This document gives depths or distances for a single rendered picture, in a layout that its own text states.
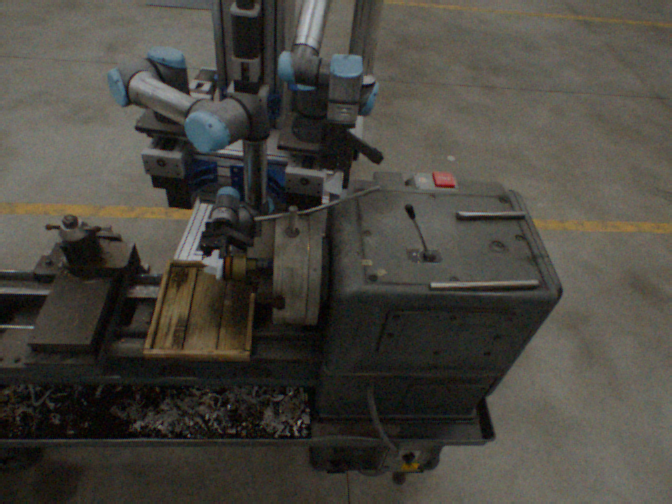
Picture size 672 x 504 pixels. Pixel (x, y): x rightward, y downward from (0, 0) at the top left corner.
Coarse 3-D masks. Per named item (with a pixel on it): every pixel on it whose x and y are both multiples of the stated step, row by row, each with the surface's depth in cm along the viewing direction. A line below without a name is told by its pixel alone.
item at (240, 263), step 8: (224, 256) 138; (232, 256) 139; (240, 256) 138; (224, 264) 136; (232, 264) 136; (240, 264) 136; (248, 264) 137; (256, 264) 143; (224, 272) 136; (232, 272) 136; (240, 272) 136; (224, 280) 139; (240, 280) 137
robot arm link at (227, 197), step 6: (222, 192) 156; (228, 192) 156; (234, 192) 157; (216, 198) 156; (222, 198) 154; (228, 198) 154; (234, 198) 155; (216, 204) 153; (222, 204) 152; (228, 204) 152; (234, 204) 154; (234, 210) 153
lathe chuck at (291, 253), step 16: (304, 224) 133; (288, 240) 128; (304, 240) 128; (288, 256) 126; (304, 256) 127; (288, 272) 126; (304, 272) 126; (288, 288) 126; (304, 288) 127; (288, 304) 128; (304, 304) 129; (272, 320) 134; (288, 320) 134; (304, 320) 134
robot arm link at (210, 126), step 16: (128, 64) 152; (144, 64) 153; (112, 80) 149; (128, 80) 148; (144, 80) 148; (160, 80) 154; (128, 96) 149; (144, 96) 146; (160, 96) 142; (176, 96) 140; (160, 112) 145; (176, 112) 139; (192, 112) 133; (208, 112) 129; (224, 112) 131; (240, 112) 134; (192, 128) 132; (208, 128) 128; (224, 128) 131; (240, 128) 134; (208, 144) 132; (224, 144) 133
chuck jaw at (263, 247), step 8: (264, 224) 138; (272, 224) 138; (264, 232) 138; (272, 232) 139; (256, 240) 138; (264, 240) 138; (272, 240) 139; (248, 248) 138; (256, 248) 138; (264, 248) 138; (272, 248) 139; (248, 256) 138; (256, 256) 138; (264, 256) 139; (272, 256) 139
